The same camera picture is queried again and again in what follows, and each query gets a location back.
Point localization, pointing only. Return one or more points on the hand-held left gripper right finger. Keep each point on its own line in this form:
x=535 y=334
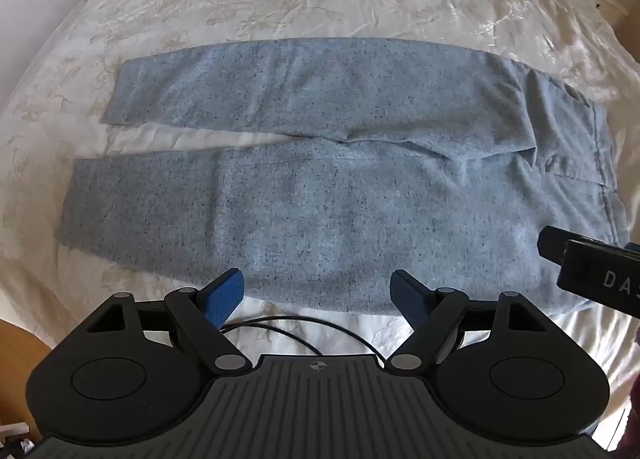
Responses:
x=407 y=299

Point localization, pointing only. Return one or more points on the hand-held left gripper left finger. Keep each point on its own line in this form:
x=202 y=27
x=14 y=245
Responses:
x=224 y=296

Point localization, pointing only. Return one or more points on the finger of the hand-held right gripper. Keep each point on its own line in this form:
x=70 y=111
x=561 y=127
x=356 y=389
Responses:
x=550 y=244

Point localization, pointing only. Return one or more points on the grey-blue speckled pants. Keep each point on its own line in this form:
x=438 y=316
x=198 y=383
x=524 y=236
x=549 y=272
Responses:
x=350 y=189

